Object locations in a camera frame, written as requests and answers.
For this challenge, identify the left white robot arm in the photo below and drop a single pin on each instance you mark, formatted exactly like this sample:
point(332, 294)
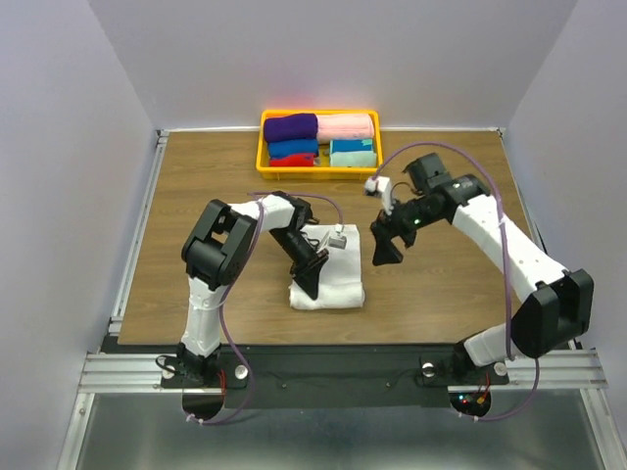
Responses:
point(216, 252)

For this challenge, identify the aluminium frame rail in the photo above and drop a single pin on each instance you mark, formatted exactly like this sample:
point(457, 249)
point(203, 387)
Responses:
point(138, 373)

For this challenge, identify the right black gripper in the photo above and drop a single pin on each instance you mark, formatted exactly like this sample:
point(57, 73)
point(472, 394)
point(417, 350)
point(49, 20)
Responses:
point(382, 230)

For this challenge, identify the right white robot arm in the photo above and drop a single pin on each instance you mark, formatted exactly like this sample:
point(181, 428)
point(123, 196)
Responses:
point(547, 304)

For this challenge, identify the teal mint rolled towel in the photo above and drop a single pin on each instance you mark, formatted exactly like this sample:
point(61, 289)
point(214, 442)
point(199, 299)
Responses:
point(352, 153)

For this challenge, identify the yellow plastic basket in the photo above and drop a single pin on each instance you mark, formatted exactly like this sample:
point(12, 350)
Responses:
point(322, 169)

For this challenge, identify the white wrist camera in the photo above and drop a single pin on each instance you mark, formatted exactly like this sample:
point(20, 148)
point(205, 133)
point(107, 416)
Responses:
point(381, 187)
point(336, 238)

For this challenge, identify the white towel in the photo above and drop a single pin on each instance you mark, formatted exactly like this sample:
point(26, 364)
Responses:
point(340, 281)

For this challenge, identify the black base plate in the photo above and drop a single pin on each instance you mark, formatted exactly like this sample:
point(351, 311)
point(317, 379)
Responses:
point(331, 376)

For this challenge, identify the purple towel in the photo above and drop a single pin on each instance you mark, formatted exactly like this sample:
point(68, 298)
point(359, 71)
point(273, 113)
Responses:
point(292, 127)

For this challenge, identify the light pink rolled towel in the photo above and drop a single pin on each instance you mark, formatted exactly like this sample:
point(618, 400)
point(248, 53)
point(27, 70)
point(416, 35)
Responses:
point(344, 127)

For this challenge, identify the red rolled towel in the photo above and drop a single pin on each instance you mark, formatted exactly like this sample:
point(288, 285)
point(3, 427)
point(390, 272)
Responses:
point(294, 160)

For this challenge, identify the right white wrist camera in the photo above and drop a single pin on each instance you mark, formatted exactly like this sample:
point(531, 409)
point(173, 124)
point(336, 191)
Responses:
point(381, 187)

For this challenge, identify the blue rolled towel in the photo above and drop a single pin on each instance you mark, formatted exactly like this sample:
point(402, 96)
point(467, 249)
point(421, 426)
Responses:
point(282, 149)

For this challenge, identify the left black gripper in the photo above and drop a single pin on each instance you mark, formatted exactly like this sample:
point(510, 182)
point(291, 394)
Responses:
point(307, 272)

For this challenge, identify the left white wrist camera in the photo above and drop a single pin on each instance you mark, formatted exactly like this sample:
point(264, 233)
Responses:
point(336, 238)

